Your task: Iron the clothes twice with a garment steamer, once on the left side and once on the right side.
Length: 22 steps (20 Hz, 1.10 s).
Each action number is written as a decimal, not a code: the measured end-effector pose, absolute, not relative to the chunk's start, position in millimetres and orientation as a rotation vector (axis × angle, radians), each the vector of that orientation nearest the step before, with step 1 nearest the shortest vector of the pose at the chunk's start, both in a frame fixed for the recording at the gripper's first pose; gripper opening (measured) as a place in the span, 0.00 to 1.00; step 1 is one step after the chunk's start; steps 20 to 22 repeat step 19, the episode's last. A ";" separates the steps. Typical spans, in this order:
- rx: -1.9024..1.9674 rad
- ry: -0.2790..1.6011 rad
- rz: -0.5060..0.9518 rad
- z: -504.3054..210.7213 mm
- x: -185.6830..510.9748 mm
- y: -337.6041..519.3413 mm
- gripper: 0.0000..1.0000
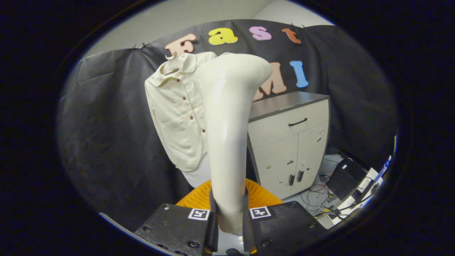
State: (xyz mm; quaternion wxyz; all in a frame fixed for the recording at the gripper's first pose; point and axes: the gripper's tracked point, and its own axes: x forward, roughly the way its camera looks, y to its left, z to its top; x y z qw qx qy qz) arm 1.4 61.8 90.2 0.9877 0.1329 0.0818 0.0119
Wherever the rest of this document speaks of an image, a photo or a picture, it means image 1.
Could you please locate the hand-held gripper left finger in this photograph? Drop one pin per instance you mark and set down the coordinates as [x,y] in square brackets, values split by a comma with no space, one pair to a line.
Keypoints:
[174,229]

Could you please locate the white clothes hanger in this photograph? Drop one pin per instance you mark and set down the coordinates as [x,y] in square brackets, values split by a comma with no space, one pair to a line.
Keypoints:
[170,57]

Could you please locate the cream button-up shirt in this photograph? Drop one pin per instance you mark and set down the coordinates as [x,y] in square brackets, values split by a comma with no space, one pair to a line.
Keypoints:
[174,117]

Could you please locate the black backdrop cloth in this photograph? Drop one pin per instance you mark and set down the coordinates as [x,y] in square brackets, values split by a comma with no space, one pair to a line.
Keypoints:
[106,142]

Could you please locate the white padded ironing form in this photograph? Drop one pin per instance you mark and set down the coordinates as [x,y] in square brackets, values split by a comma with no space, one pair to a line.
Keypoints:
[199,174]

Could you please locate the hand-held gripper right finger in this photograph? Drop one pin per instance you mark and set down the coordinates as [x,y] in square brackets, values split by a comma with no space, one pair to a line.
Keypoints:
[280,229]

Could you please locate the black electronics box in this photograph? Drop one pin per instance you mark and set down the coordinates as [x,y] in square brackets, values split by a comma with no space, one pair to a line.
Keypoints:
[344,177]

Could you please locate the grey and white cabinet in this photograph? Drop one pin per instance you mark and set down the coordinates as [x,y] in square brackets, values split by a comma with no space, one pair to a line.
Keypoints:
[277,128]

